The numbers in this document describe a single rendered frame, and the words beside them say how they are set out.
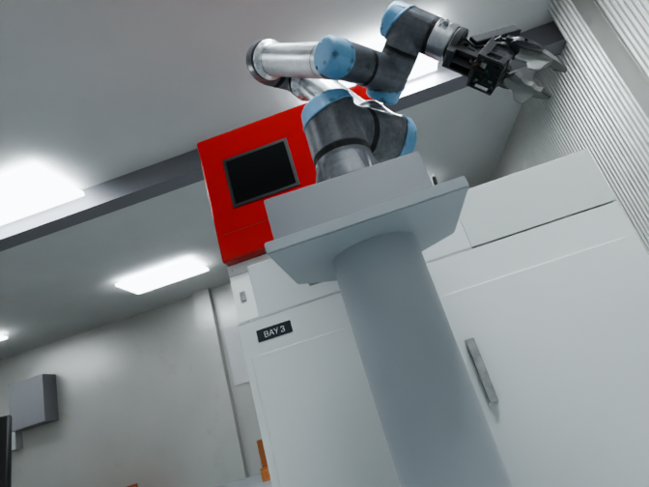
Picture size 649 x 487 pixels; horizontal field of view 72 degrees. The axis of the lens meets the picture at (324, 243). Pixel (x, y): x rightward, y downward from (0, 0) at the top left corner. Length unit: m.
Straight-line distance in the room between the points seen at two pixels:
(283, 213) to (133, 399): 8.20
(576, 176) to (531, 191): 0.11
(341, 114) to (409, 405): 0.53
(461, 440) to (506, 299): 0.47
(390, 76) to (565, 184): 0.51
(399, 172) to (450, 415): 0.38
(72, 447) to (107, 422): 0.72
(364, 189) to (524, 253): 0.52
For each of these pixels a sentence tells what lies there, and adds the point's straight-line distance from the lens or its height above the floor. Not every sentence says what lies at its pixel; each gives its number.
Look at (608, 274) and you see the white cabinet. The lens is 1.19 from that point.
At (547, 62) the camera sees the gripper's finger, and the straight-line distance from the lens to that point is 0.97.
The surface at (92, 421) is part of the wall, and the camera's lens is 9.29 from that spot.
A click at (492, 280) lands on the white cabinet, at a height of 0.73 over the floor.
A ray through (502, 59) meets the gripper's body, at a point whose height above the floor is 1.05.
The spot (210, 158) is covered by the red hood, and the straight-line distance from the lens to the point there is 2.08.
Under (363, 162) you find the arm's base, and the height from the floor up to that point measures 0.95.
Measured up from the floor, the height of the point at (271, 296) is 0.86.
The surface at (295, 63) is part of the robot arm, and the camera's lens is 1.06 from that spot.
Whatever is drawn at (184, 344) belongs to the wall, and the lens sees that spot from 8.48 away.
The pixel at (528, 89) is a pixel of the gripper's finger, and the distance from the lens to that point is 1.02.
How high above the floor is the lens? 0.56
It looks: 20 degrees up
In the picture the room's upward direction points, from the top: 17 degrees counter-clockwise
